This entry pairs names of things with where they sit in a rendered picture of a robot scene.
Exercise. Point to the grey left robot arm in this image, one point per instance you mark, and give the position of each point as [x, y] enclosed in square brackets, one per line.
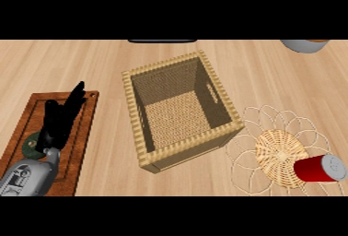
[27, 176]

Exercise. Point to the dark flat appliance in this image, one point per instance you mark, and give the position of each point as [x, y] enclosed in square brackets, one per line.
[162, 40]

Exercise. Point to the red can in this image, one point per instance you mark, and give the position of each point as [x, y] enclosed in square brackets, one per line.
[314, 169]

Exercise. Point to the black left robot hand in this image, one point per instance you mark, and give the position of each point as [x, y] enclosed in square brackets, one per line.
[60, 118]

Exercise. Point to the green round vegetable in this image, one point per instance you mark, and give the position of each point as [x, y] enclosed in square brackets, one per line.
[29, 147]

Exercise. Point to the grey round pot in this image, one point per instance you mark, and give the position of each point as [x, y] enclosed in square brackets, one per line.
[304, 45]

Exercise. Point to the rectangular wicker basket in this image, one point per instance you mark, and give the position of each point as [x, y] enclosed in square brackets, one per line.
[178, 112]

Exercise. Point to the round wicker placemat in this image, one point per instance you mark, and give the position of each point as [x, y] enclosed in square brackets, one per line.
[279, 153]

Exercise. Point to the brown wooden cutting board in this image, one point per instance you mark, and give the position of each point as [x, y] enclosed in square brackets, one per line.
[77, 147]

